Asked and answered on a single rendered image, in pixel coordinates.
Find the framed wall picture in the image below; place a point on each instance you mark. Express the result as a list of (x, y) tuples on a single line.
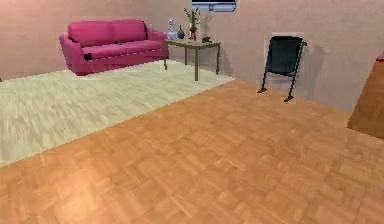
[(214, 4)]

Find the black remote control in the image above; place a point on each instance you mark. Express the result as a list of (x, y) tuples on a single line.
[(87, 56)]

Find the pink sofa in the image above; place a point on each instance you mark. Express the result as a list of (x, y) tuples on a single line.
[(110, 46)]

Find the brown side table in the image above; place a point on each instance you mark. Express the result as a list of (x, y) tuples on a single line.
[(195, 44)]

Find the green house plant red pot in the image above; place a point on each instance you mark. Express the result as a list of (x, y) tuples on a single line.
[(193, 20)]

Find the dark blue round vase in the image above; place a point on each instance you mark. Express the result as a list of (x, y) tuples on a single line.
[(181, 33)]

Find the black folding chair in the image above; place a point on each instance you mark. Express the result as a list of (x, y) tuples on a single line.
[(283, 55)]

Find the small red object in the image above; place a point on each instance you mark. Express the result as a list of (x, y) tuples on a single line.
[(380, 59)]

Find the small black object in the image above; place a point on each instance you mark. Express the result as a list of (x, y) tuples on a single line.
[(207, 39)]

